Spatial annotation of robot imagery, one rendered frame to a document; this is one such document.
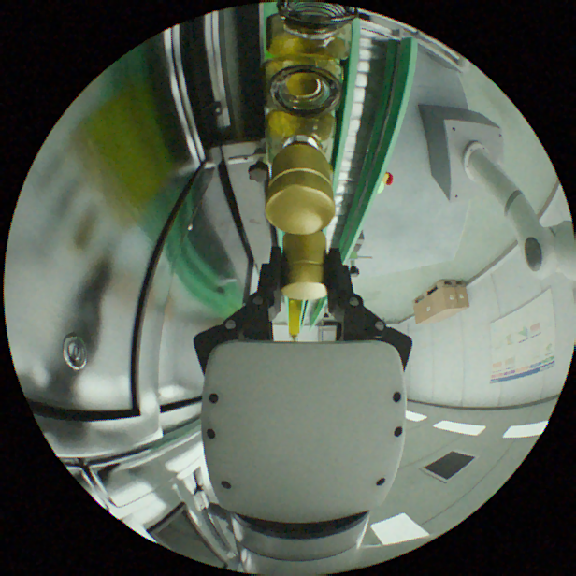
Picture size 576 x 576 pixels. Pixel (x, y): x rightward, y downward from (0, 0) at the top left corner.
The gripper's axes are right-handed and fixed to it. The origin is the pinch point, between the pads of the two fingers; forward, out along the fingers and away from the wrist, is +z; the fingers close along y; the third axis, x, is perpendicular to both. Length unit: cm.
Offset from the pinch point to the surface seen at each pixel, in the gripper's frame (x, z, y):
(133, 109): 15.5, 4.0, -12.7
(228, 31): 41, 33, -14
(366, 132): 8.8, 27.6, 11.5
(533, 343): -88, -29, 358
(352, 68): 19.2, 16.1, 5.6
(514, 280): -84, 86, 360
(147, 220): 4.8, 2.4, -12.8
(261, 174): 2.4, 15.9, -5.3
